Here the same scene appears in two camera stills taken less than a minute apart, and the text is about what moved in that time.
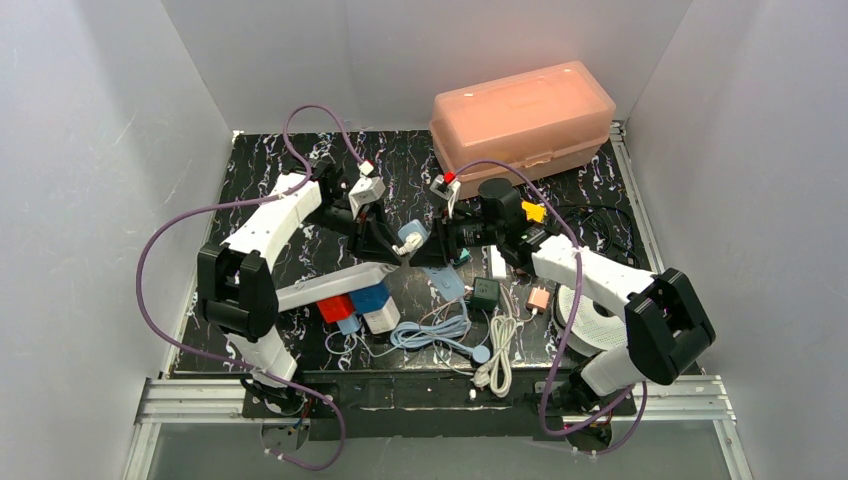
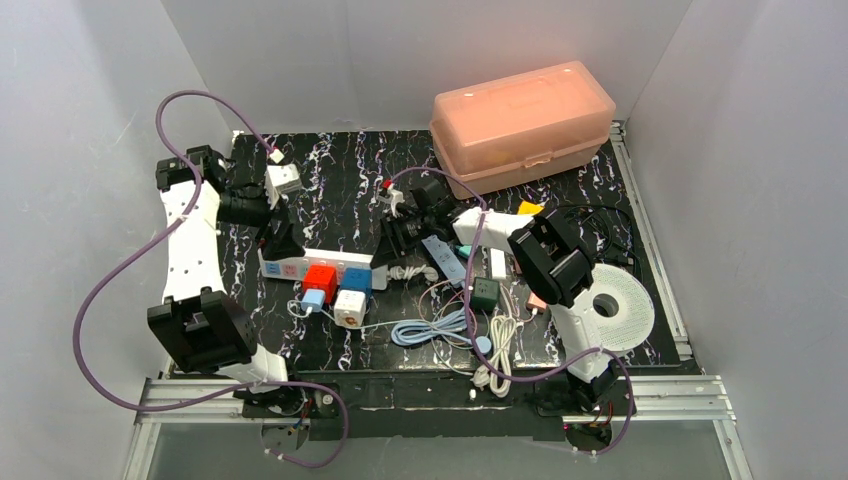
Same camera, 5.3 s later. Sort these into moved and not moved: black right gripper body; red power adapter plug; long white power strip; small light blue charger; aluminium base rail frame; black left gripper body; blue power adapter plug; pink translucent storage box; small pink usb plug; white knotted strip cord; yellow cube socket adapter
Moved: white knotted strip cord; black right gripper body; small light blue charger; blue power adapter plug; red power adapter plug; long white power strip; black left gripper body
Not moved: pink translucent storage box; small pink usb plug; yellow cube socket adapter; aluminium base rail frame
